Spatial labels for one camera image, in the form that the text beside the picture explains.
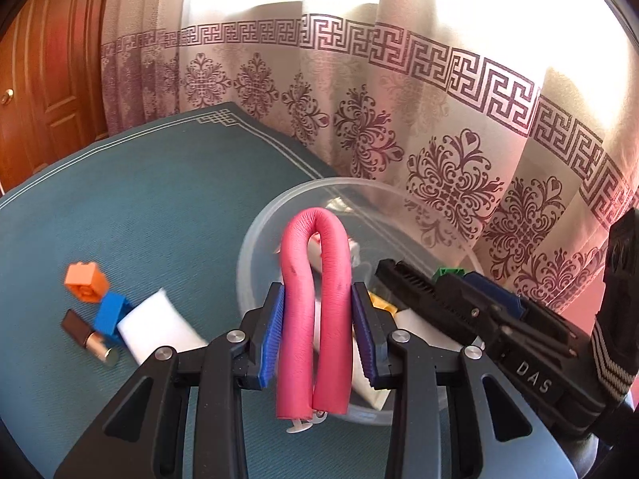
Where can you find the person's right forearm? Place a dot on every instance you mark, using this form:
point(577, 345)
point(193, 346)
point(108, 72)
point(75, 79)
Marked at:
point(621, 309)

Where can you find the white squeeze tube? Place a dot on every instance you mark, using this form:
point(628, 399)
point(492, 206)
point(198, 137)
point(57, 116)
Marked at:
point(372, 396)

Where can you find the patterned pink curtain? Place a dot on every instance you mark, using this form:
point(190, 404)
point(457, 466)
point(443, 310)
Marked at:
point(399, 110)

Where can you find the orange toy block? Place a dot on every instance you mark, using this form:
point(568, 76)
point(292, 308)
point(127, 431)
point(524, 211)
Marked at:
point(85, 282)

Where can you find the pink foam hand grip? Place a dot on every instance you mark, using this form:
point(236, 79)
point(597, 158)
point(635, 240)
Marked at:
point(297, 309)

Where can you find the bagged white roll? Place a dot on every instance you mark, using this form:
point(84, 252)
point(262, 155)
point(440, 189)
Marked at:
point(349, 254)

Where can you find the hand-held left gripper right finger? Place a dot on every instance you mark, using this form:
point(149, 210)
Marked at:
point(363, 339)

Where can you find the yellow toy block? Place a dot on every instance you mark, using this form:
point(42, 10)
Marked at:
point(382, 304)

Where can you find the green toy block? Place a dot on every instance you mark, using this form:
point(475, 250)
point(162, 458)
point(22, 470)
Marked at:
point(449, 273)

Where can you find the white sponge block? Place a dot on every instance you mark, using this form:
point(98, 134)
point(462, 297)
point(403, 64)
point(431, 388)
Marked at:
point(157, 324)

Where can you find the teal cloth-covered desktop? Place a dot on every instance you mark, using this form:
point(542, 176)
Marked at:
point(150, 209)

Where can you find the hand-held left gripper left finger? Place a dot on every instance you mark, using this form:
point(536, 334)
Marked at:
point(272, 339)

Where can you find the blue toy block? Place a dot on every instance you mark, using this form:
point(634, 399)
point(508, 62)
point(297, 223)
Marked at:
point(112, 314)

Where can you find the dark lipstick tube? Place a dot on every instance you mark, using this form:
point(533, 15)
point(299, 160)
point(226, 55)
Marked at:
point(87, 337)

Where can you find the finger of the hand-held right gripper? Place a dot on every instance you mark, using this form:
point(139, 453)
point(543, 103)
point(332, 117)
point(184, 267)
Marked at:
point(467, 304)
point(499, 295)

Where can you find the brown wooden door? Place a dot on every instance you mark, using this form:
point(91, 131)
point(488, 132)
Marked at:
point(50, 60)

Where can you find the clear plastic bowl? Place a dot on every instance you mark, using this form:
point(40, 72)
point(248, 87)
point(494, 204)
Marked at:
point(259, 259)

